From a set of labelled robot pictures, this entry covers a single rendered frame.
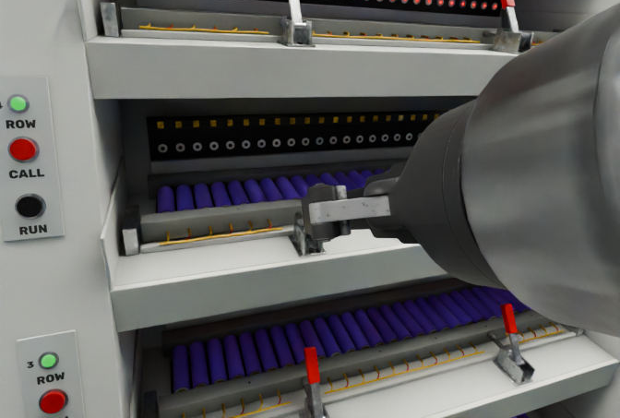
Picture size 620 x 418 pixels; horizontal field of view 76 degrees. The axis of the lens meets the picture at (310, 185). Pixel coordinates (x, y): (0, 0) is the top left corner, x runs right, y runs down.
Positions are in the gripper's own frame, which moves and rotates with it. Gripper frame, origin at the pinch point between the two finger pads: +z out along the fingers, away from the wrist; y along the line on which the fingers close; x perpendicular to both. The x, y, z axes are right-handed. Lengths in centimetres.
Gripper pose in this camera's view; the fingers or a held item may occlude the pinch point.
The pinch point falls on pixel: (335, 212)
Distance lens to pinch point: 32.8
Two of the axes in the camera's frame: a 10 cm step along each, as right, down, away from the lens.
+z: -3.1, 1.1, 9.5
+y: 9.5, -0.8, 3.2
